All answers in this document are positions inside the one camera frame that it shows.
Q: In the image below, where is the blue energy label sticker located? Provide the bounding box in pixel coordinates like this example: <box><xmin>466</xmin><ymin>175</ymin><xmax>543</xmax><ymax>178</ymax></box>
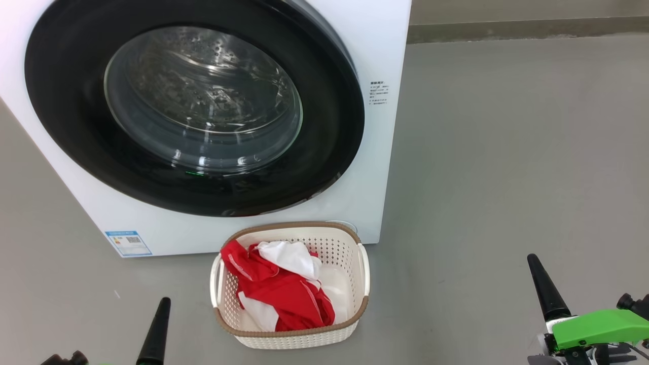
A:
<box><xmin>104</xmin><ymin>230</ymin><xmax>153</xmax><ymax>258</ymax></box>

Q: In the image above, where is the cream perforated laundry basket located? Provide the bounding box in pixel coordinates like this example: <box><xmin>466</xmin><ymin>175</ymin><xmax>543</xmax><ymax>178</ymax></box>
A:
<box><xmin>209</xmin><ymin>221</ymin><xmax>371</xmax><ymax>350</ymax></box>

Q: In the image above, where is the red and white garment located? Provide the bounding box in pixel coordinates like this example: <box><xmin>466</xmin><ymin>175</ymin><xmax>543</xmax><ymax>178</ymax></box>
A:
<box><xmin>221</xmin><ymin>239</ymin><xmax>350</xmax><ymax>333</ymax></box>

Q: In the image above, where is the white front-load washing machine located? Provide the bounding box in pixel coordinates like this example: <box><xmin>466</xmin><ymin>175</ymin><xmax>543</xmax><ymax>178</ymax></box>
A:
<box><xmin>0</xmin><ymin>0</ymin><xmax>412</xmax><ymax>258</ymax></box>

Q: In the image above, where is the black round glass washer door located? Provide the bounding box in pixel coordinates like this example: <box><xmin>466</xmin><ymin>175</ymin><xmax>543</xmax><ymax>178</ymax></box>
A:
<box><xmin>24</xmin><ymin>0</ymin><xmax>366</xmax><ymax>217</ymax></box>

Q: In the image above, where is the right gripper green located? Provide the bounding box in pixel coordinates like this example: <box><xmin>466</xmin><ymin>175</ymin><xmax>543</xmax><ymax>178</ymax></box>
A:
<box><xmin>527</xmin><ymin>253</ymin><xmax>649</xmax><ymax>365</ymax></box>

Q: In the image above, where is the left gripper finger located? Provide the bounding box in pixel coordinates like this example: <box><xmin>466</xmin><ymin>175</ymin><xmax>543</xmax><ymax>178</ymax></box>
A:
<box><xmin>136</xmin><ymin>297</ymin><xmax>172</xmax><ymax>365</ymax></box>

